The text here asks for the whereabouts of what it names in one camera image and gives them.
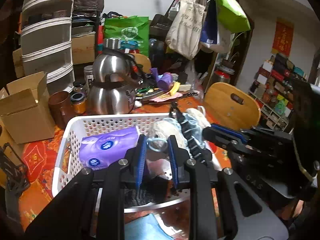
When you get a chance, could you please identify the light blue tissue pack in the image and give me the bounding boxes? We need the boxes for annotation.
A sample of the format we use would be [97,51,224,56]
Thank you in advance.
[124,213,173,240]

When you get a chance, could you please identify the wooden chair right side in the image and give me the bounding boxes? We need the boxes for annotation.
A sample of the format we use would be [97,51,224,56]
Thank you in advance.
[204,82,261,131]

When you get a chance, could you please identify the white cotton glove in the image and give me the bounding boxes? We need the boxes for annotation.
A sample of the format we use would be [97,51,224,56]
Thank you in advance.
[147,106,210,152]

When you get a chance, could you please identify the black flexible tripod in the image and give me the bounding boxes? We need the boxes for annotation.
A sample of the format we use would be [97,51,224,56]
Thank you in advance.
[169,102,213,166]

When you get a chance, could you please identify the purple tissue pack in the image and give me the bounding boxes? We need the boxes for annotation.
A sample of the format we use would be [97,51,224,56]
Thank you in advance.
[79,126,140,170]

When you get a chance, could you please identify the shelf with boxes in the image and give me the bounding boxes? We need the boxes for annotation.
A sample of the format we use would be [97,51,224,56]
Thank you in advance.
[248,53,306,131]

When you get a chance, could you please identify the purple plastic cup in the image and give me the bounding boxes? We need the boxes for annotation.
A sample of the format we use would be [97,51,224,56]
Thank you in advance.
[150,68,173,92]

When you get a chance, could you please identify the orange floral tablecloth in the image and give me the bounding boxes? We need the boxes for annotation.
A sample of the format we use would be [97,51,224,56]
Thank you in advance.
[19,97,231,230]

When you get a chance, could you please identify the white plastic perforated basket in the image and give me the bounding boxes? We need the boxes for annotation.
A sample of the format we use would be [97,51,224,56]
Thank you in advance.
[52,108,215,213]

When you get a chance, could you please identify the black folding stand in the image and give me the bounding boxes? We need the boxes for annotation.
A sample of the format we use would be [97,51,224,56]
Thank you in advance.
[1,142,30,198]

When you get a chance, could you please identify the white blue hanging bag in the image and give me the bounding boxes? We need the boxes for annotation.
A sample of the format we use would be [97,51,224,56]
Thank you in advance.
[200,0,231,53]

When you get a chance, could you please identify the beige canvas tote bag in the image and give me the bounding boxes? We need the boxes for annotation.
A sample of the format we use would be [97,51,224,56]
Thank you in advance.
[165,0,207,60]

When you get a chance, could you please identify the amber glass jar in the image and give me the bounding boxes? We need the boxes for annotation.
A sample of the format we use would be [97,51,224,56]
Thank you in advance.
[71,92,86,114]

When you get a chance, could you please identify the brown ceramic cup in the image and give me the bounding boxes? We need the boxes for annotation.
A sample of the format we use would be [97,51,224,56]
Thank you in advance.
[48,91,74,129]

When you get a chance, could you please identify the lime green hanging bag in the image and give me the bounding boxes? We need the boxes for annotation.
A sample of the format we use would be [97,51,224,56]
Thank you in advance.
[215,0,251,33]

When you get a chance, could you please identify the open cardboard box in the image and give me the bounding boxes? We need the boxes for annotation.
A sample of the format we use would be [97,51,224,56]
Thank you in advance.
[1,72,55,144]

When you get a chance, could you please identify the stainless steel kettle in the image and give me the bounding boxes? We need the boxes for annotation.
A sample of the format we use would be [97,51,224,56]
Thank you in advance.
[87,48,139,115]

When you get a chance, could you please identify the green shopping bag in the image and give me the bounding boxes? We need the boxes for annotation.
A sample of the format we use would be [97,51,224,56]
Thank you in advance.
[104,16,149,56]

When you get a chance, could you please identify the grey white drawer tower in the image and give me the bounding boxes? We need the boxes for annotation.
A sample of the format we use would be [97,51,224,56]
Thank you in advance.
[21,0,75,94]

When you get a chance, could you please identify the red wall scroll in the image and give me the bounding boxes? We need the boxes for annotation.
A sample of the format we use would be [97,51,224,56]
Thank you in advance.
[271,17,295,57]

